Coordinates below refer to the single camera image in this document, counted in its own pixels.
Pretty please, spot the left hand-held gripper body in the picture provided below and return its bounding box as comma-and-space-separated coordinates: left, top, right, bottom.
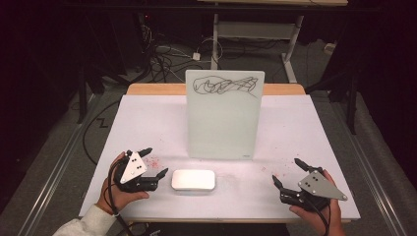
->
113, 149, 159, 194

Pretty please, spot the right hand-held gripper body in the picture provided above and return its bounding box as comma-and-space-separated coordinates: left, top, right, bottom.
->
279, 169, 348, 212

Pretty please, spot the person's left hand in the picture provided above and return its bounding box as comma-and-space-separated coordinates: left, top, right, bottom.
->
95, 150, 150, 216

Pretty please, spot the person's right hand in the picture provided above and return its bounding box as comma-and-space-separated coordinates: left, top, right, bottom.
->
289, 168, 346, 236

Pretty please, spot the white rectangular eraser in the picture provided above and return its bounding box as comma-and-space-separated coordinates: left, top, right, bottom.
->
170, 168, 216, 192

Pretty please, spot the white table mat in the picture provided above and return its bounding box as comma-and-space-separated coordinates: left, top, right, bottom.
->
79, 93, 361, 221

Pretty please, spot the white scribbled whiteboard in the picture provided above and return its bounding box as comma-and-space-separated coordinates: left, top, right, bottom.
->
185, 69, 266, 161

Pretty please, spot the black metal stand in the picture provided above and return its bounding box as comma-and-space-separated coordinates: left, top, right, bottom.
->
304, 19, 362, 136
73, 19, 109, 126

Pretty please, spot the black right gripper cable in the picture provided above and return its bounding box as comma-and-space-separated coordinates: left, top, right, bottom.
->
306, 196, 332, 234

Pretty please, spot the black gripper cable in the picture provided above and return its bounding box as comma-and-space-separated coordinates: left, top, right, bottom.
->
106, 159, 136, 236
306, 196, 332, 234

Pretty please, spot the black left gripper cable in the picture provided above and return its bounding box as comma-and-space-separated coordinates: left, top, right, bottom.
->
106, 159, 136, 236

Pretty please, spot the black floor cable loop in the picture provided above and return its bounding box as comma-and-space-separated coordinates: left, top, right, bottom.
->
82, 99, 122, 166

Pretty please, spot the metal floor rail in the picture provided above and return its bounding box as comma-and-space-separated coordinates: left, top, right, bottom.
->
16, 94, 99, 236
323, 97, 409, 236

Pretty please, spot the tangle of floor cables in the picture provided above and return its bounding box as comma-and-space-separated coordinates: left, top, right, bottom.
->
139, 19, 217, 85

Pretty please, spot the white metal desk frame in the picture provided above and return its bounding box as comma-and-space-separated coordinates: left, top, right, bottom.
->
210, 12, 305, 84

